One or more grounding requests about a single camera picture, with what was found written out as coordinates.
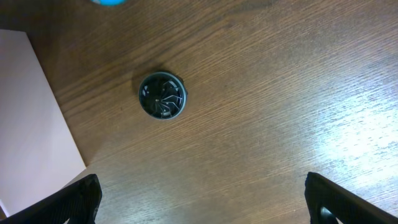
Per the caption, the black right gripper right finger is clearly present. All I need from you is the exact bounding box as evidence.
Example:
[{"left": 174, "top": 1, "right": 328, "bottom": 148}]
[{"left": 304, "top": 172, "right": 397, "bottom": 224}]

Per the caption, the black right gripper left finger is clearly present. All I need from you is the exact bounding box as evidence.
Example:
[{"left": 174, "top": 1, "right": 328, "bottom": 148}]
[{"left": 1, "top": 174, "right": 102, "bottom": 224}]

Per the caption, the open white cardboard box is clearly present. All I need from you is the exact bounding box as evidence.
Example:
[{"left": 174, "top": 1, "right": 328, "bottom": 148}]
[{"left": 1, "top": 30, "right": 86, "bottom": 217}]

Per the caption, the black round disc toy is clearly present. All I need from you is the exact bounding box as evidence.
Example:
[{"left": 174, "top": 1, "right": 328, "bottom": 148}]
[{"left": 138, "top": 70, "right": 188, "bottom": 120}]

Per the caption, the blue toy ball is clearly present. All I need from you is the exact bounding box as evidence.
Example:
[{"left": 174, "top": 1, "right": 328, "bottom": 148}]
[{"left": 90, "top": 0, "right": 127, "bottom": 6}]

